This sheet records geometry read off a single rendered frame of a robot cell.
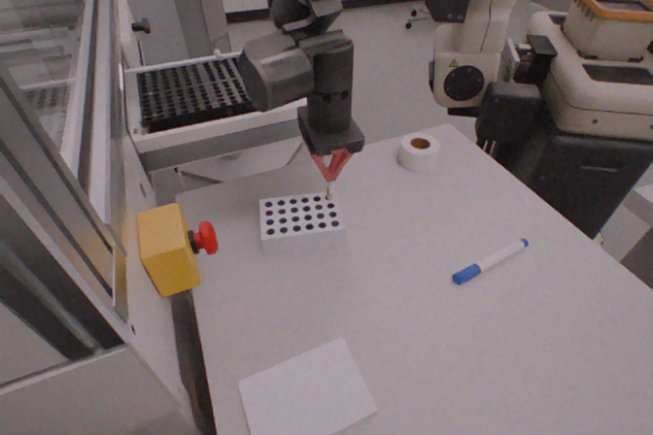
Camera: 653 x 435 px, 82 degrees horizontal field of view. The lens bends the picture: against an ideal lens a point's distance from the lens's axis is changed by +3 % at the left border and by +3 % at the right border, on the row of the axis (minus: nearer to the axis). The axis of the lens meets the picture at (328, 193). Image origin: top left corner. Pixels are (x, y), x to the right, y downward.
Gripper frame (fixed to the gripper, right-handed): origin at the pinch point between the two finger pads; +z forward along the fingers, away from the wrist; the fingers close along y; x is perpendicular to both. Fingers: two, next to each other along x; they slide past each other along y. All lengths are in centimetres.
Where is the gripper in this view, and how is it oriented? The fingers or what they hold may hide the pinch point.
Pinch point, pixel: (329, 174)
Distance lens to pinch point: 55.2
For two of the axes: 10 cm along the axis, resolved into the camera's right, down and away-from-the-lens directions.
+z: 0.1, 7.2, 6.9
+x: 9.5, -2.2, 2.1
